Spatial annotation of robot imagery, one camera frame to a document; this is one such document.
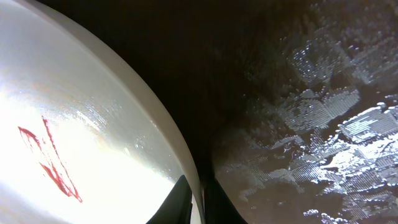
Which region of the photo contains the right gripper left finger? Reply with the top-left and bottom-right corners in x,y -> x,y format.
147,175 -> 193,224

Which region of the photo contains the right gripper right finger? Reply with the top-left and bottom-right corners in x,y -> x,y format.
204,179 -> 247,224

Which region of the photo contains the white plate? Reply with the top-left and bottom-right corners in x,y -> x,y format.
1,1 -> 205,223

